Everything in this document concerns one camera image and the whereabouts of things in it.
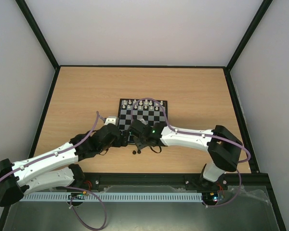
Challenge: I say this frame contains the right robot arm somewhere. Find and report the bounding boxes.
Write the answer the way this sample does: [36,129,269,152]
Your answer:
[128,120,242,191]

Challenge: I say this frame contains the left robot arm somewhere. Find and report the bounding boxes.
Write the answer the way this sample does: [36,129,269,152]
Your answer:
[0,124,128,207]

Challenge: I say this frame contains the black and silver chessboard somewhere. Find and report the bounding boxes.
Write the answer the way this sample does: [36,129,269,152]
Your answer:
[118,99,168,147]

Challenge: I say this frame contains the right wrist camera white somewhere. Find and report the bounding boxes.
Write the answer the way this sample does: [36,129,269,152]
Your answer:
[139,118,147,125]

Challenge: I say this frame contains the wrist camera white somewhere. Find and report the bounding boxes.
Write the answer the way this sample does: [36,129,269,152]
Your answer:
[139,118,147,125]
[104,116,118,126]

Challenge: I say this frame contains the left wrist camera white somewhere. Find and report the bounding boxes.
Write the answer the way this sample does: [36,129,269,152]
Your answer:
[104,116,118,126]

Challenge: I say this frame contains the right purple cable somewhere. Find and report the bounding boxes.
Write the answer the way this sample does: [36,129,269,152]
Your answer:
[130,97,252,208]

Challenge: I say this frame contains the purple cable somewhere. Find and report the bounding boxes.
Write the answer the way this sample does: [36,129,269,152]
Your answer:
[130,97,252,208]
[0,111,108,230]

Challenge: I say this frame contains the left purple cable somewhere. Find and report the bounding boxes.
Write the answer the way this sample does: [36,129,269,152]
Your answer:
[0,111,108,230]

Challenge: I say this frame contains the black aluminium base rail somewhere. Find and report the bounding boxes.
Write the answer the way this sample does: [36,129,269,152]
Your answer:
[14,172,268,192]

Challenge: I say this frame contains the light blue cable duct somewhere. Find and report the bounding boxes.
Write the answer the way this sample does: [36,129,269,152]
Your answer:
[21,192,203,203]

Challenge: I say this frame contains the black cage frame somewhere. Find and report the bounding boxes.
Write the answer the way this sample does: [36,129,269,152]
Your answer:
[0,0,287,231]

